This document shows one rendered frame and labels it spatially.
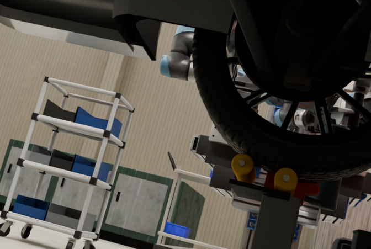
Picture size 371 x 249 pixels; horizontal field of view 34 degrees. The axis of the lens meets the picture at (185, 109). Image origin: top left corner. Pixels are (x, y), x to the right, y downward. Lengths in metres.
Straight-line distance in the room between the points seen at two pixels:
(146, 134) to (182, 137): 0.71
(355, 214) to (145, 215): 2.16
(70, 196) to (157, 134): 4.96
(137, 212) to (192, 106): 5.22
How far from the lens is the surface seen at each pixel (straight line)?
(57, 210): 3.93
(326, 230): 6.09
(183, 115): 11.56
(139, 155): 11.59
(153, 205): 6.61
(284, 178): 1.53
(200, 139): 2.78
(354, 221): 6.10
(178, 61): 2.16
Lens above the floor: 0.30
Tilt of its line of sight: 11 degrees up
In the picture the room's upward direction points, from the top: 15 degrees clockwise
